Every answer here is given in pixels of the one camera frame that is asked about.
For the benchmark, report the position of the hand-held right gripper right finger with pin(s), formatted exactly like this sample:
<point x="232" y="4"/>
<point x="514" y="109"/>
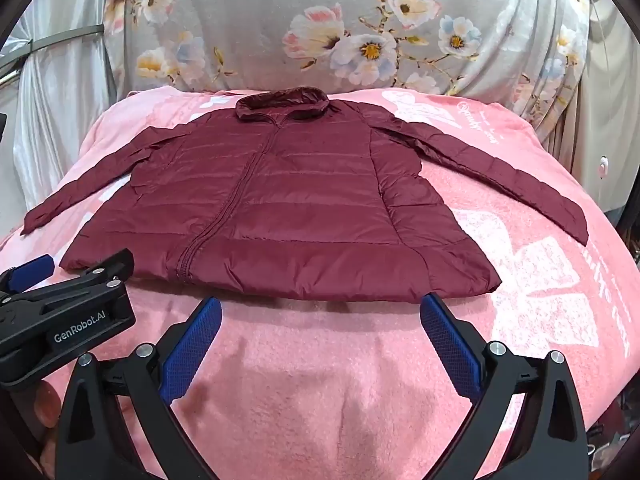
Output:
<point x="450" y="345"/>

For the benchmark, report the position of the person's left hand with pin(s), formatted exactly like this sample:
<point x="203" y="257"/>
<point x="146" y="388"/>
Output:
<point x="47" y="400"/>

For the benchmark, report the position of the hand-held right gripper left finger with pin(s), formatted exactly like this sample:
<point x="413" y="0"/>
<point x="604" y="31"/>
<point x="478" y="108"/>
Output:
<point x="190" y="345"/>

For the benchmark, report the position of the small white round device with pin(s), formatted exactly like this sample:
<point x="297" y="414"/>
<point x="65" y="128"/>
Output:
<point x="603" y="166"/>

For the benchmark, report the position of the maroon puffer jacket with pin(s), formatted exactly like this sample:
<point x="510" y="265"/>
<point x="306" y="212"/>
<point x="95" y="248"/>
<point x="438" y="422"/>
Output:
<point x="300" y="200"/>

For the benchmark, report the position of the pink printed blanket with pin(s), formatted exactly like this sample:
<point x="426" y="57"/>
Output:
<point x="310" y="385"/>

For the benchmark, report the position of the grey floral bed sheet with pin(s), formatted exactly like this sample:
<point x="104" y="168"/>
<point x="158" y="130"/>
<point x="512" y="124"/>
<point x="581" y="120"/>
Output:
<point x="250" y="25"/>

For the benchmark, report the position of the beige curtain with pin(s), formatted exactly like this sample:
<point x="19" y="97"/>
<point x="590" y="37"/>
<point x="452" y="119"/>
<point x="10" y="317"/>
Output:
<point x="610" y="85"/>

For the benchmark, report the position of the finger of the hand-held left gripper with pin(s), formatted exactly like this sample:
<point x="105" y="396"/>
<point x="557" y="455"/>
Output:
<point x="31" y="267"/>
<point x="117" y="265"/>

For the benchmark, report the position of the curved metal rail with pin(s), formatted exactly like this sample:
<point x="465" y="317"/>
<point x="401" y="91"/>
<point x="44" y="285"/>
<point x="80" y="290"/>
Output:
<point x="85" y="31"/>

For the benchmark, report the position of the white satin curtain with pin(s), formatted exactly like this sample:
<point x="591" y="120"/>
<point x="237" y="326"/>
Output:
<point x="65" y="110"/>

